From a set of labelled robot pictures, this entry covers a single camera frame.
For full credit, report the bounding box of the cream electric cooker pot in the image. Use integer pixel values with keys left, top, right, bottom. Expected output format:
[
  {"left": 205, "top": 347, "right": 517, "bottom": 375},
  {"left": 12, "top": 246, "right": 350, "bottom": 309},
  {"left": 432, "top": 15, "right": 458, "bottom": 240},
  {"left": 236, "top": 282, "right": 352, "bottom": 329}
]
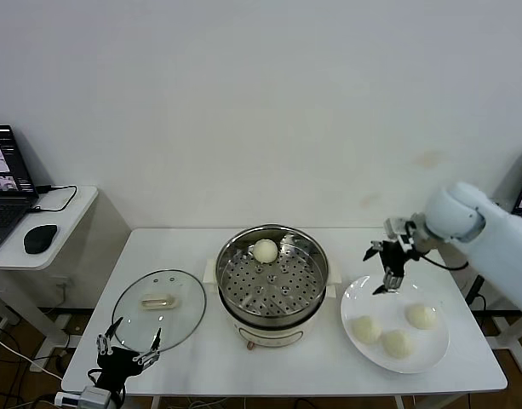
[{"left": 217, "top": 283, "right": 336, "bottom": 351}]

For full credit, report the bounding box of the round glass pot lid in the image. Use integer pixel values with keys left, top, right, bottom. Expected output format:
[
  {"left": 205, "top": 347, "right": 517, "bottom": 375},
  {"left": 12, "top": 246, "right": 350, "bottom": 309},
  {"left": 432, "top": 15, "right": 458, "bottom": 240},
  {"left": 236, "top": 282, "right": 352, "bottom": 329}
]
[{"left": 112, "top": 268, "right": 208, "bottom": 354}]

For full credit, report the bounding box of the black power adapter with cable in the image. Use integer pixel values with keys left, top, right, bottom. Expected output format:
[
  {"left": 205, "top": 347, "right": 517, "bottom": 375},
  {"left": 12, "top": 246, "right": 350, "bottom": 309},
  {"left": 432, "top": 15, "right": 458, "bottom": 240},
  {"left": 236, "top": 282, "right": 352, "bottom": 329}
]
[{"left": 464, "top": 274, "right": 487, "bottom": 316}]

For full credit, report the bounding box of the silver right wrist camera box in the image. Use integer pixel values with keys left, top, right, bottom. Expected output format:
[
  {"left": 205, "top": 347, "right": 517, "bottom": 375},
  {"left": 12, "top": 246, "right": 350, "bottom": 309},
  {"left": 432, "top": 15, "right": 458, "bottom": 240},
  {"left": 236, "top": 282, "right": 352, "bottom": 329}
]
[{"left": 383, "top": 216, "right": 416, "bottom": 252}]

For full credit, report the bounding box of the black laptop cable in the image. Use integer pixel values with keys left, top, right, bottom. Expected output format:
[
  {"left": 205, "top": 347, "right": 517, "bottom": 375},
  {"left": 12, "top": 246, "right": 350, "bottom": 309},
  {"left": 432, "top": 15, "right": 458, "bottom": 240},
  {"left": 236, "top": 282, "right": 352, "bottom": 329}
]
[{"left": 28, "top": 183, "right": 80, "bottom": 214}]

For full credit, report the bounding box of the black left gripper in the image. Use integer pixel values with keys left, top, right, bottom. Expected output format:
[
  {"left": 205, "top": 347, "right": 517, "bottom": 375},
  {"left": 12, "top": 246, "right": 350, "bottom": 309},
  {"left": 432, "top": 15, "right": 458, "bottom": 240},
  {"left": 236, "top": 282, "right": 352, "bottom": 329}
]
[{"left": 96, "top": 316, "right": 163, "bottom": 391}]

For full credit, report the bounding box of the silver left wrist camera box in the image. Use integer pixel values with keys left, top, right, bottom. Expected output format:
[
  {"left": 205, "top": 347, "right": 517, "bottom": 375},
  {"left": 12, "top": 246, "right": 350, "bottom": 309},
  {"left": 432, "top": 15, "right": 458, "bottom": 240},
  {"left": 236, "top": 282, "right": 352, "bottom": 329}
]
[{"left": 79, "top": 385, "right": 112, "bottom": 409}]

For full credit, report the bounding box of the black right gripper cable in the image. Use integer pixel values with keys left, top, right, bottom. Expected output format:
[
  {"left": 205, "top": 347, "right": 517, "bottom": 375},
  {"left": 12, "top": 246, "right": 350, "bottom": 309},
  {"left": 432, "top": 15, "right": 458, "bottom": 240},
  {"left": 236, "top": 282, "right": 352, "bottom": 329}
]
[{"left": 417, "top": 253, "right": 470, "bottom": 271}]

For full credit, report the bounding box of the white floor cable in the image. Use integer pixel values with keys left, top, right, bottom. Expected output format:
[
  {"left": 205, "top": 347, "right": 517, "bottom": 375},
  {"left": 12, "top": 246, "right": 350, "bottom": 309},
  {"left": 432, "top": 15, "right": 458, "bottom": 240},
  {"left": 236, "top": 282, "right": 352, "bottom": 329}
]
[{"left": 0, "top": 330, "right": 65, "bottom": 381}]

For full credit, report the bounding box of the stainless steel steamer basket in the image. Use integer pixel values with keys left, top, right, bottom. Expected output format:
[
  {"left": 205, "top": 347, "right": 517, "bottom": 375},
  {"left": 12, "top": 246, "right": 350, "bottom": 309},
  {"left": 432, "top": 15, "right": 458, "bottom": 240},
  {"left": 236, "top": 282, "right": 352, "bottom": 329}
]
[{"left": 204, "top": 224, "right": 343, "bottom": 327}]

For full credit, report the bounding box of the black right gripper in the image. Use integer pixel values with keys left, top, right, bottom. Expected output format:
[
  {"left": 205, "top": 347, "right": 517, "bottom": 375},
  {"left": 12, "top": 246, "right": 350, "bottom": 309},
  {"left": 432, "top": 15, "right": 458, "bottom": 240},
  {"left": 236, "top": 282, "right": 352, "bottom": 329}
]
[{"left": 362, "top": 239, "right": 410, "bottom": 297}]

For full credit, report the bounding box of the round white plate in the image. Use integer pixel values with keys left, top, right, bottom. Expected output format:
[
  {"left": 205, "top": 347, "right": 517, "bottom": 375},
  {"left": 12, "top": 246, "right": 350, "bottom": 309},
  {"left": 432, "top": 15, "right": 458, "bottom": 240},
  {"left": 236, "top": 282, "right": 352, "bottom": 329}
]
[{"left": 340, "top": 273, "right": 451, "bottom": 375}]

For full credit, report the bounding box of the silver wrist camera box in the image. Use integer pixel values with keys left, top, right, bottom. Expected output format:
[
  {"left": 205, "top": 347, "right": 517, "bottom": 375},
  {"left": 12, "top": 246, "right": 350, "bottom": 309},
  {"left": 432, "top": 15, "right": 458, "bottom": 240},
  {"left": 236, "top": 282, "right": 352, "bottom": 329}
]
[
  {"left": 383, "top": 216, "right": 416, "bottom": 252},
  {"left": 79, "top": 385, "right": 112, "bottom": 409}
]

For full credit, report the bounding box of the black computer mouse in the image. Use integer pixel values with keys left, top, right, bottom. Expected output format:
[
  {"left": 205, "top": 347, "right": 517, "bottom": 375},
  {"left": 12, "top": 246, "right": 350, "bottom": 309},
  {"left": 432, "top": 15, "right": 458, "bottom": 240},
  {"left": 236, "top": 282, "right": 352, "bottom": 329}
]
[{"left": 23, "top": 222, "right": 59, "bottom": 255}]

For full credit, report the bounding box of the white steamed baozi bun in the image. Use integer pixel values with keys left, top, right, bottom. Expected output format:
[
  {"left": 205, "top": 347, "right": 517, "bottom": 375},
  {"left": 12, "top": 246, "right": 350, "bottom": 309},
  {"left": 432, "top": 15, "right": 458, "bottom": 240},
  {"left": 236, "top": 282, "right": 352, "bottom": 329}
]
[
  {"left": 253, "top": 238, "right": 280, "bottom": 265},
  {"left": 404, "top": 302, "right": 439, "bottom": 331},
  {"left": 381, "top": 328, "right": 416, "bottom": 360},
  {"left": 351, "top": 314, "right": 383, "bottom": 344}
]

